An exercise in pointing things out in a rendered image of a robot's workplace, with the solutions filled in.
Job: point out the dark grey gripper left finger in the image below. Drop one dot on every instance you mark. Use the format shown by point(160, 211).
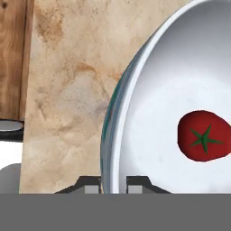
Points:
point(87, 183)

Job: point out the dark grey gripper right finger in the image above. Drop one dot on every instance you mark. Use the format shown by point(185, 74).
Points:
point(136, 183)

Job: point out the white bowl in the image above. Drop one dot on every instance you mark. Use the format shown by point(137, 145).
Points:
point(156, 75)

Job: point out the red tomato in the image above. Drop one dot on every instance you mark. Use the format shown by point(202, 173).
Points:
point(195, 126)

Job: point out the wooden cupboard front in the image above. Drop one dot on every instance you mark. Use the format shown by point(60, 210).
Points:
point(12, 60)

